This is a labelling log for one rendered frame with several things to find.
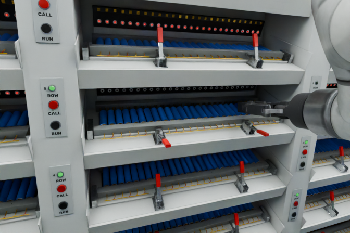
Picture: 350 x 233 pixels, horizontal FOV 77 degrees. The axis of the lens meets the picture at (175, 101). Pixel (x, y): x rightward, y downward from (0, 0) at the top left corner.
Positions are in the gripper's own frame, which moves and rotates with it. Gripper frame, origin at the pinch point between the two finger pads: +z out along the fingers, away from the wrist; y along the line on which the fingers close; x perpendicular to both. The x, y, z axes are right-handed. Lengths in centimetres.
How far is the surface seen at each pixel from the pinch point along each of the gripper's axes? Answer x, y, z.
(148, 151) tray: -9.2, -29.8, 0.1
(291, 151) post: -15.0, 16.0, 1.2
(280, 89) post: 4.7, 16.1, 5.3
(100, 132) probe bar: -4.3, -40.8, 3.8
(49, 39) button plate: 16, -49, -5
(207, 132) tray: -6.7, -12.6, 2.7
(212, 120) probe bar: -3.5, -10.6, 3.4
